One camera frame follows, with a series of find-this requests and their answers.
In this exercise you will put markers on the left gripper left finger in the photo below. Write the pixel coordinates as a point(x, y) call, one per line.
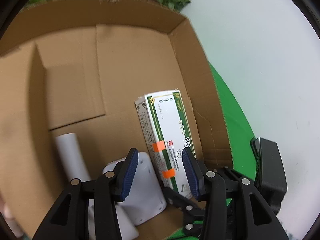
point(68, 216)

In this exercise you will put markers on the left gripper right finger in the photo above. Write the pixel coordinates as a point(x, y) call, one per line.
point(252, 217)

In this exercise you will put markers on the white hair dryer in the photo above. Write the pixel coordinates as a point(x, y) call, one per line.
point(74, 166)

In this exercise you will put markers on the cardboard divider piece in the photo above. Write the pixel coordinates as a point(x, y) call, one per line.
point(30, 177)

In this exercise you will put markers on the pig plush toy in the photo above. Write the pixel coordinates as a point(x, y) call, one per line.
point(10, 220)

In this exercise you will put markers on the white device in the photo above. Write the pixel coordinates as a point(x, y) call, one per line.
point(146, 199)

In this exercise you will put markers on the green white medicine box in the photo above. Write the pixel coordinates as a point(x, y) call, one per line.
point(168, 125)

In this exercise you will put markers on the green table cloth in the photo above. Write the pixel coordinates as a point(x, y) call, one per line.
point(238, 128)

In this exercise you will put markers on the large cardboard box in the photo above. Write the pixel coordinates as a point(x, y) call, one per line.
point(100, 56)

